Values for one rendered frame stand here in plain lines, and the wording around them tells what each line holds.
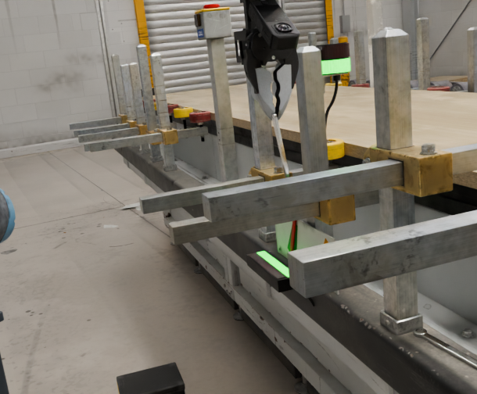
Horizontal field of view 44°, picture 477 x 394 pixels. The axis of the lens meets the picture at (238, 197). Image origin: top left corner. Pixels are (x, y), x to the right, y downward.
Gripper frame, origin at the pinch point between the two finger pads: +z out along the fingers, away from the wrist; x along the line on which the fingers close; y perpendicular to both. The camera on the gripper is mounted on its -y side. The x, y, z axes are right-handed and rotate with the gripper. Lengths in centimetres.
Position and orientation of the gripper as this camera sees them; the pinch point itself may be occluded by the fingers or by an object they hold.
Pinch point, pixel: (276, 112)
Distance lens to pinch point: 100.6
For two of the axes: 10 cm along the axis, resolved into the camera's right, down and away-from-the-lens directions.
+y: -3.4, -2.0, 9.2
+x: -9.4, 1.8, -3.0
